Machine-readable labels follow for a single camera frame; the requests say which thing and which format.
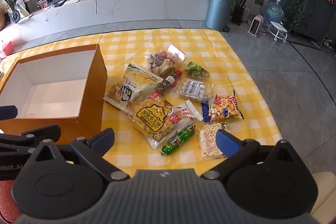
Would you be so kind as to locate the white green fries snack bag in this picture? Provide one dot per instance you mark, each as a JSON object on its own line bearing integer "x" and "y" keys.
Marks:
{"x": 131, "y": 87}

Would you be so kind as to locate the orange corn snack bag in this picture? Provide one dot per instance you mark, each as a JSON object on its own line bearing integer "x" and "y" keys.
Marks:
{"x": 224, "y": 108}

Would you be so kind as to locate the red knit cloth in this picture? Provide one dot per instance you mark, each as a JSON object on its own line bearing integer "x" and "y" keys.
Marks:
{"x": 6, "y": 200}

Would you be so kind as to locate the pink space heater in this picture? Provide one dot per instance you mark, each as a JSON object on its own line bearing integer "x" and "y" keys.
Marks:
{"x": 257, "y": 26}

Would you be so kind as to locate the dried fruit chips bag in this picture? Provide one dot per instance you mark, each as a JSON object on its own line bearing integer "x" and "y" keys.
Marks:
{"x": 162, "y": 62}

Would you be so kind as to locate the small cola bottle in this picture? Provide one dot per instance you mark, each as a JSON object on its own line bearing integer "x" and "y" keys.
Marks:
{"x": 169, "y": 81}

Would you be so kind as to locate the white round rolling stool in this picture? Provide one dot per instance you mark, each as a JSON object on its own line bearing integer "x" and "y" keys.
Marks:
{"x": 278, "y": 27}

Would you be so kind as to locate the white marble tv counter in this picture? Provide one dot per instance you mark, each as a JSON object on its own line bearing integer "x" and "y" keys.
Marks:
{"x": 118, "y": 7}

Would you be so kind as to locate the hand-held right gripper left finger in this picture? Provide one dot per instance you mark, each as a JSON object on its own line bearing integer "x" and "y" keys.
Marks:
{"x": 103, "y": 138}

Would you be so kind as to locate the blue-grey pedal trash can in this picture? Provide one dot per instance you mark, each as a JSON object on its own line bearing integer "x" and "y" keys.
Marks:
{"x": 218, "y": 11}

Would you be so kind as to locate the yellow checkered tablecloth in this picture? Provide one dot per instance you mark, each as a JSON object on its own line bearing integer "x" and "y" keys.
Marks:
{"x": 157, "y": 40}

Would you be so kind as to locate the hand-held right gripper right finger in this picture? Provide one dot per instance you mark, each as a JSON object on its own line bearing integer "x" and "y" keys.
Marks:
{"x": 227, "y": 142}

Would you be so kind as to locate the white red sausage packet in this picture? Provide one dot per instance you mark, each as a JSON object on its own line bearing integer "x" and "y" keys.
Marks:
{"x": 187, "y": 112}

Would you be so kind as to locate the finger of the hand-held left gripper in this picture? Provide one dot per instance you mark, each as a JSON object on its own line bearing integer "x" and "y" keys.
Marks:
{"x": 8, "y": 111}
{"x": 39, "y": 133}

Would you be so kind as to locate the dark grey cabinet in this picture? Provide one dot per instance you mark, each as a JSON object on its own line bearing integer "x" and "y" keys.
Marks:
{"x": 315, "y": 16}

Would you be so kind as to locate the clear white candy bag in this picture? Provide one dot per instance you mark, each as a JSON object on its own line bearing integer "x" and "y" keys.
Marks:
{"x": 195, "y": 90}

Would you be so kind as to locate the pink card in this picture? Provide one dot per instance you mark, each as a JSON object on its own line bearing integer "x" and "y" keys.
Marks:
{"x": 43, "y": 4}

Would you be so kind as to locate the yellow waffle pack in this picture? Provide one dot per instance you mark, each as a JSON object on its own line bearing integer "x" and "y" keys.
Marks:
{"x": 152, "y": 119}

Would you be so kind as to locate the beige cushion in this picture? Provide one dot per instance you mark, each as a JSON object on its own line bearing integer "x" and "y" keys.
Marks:
{"x": 324, "y": 187}

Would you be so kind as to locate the plant in blue vase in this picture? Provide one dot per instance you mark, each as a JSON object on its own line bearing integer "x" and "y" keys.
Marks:
{"x": 14, "y": 15}

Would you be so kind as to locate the green pickle packet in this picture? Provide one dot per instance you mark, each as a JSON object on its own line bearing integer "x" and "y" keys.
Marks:
{"x": 195, "y": 71}

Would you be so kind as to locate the blue water jug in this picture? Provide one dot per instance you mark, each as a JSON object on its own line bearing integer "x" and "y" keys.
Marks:
{"x": 273, "y": 12}

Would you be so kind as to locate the green sausage stick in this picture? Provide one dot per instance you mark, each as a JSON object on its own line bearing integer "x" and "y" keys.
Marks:
{"x": 178, "y": 139}

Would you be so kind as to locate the pink tissue box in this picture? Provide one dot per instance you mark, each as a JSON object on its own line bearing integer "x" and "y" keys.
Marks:
{"x": 5, "y": 49}

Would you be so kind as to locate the orange cardboard box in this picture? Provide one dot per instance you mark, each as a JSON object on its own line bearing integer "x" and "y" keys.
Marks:
{"x": 52, "y": 87}

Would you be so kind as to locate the white tote bag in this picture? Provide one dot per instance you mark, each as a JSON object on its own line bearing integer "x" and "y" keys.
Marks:
{"x": 25, "y": 6}

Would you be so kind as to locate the clear pastel puff bag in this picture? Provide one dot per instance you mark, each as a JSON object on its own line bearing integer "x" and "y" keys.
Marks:
{"x": 207, "y": 140}

